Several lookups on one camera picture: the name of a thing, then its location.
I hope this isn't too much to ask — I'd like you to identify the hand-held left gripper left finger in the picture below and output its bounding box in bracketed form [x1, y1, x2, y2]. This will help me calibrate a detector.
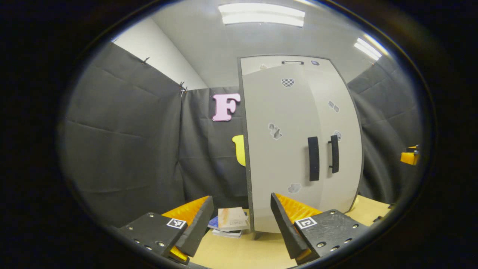
[119, 195, 215, 265]

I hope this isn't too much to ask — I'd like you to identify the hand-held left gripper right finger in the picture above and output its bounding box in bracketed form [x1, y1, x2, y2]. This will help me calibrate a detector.
[270, 192, 370, 265]

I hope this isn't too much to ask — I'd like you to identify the grey shoe cabinet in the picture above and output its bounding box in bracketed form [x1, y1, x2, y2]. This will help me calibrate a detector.
[238, 55, 364, 240]

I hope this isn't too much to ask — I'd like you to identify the grey cabinet door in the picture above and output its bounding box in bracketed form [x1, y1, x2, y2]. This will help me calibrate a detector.
[242, 64, 325, 234]
[304, 67, 363, 213]

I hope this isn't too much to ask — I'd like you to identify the white book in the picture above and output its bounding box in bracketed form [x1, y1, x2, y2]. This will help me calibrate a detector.
[212, 229, 242, 238]

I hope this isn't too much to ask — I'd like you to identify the black backdrop cloth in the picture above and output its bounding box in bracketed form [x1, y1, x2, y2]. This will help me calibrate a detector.
[58, 41, 422, 228]

